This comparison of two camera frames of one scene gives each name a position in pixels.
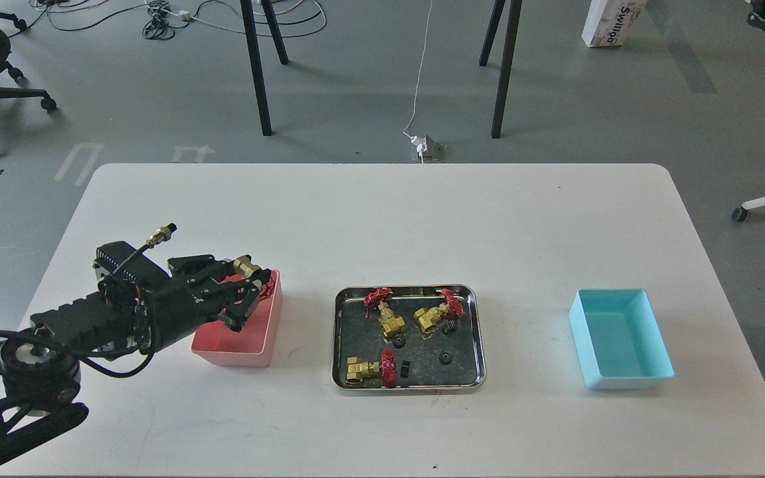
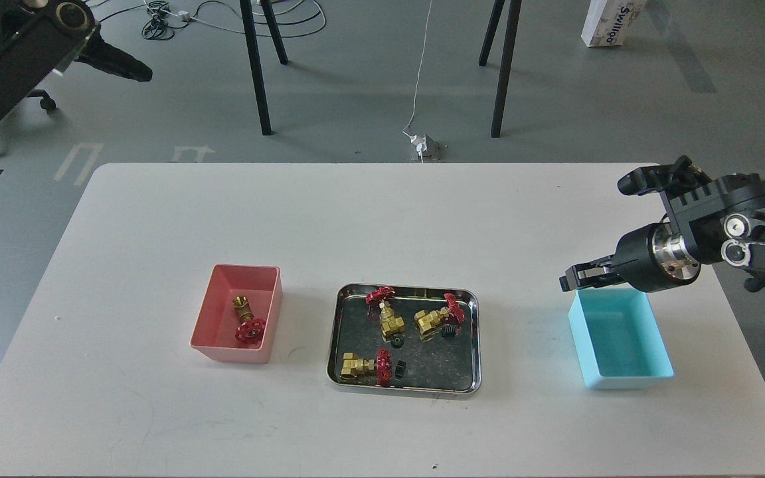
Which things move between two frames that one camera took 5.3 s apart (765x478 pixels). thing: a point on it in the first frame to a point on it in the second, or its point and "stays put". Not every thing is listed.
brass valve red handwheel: (244, 265) to (250, 328)
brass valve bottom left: (357, 370) stays put
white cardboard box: (610, 22) stays put
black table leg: (497, 9) stays put
